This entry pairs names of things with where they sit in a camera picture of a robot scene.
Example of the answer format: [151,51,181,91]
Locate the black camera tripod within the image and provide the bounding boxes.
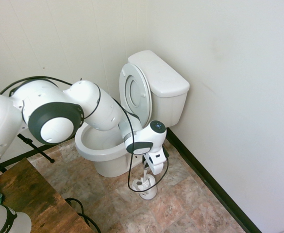
[0,133,56,188]

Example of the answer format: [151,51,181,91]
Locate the white toilet bowl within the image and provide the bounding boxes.
[74,122,148,178]

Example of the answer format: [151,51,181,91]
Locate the black floor cable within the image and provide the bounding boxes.
[65,197,101,233]

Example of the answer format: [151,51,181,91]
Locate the white toilet seat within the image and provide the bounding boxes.
[119,63,150,127]

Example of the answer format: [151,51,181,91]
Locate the white toilet brush holder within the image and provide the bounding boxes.
[132,176,157,200]

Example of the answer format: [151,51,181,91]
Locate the dark wooden table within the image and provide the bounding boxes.
[0,157,97,233]

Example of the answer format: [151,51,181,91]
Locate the white toilet tank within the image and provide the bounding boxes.
[141,88,189,128]

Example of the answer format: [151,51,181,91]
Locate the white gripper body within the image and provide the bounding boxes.
[145,148,167,176]

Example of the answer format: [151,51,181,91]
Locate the white toilet brush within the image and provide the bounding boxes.
[134,167,153,192]

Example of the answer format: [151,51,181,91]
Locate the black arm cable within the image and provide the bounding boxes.
[0,75,169,193]

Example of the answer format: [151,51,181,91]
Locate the white toilet tank lid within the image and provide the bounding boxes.
[127,50,191,98]

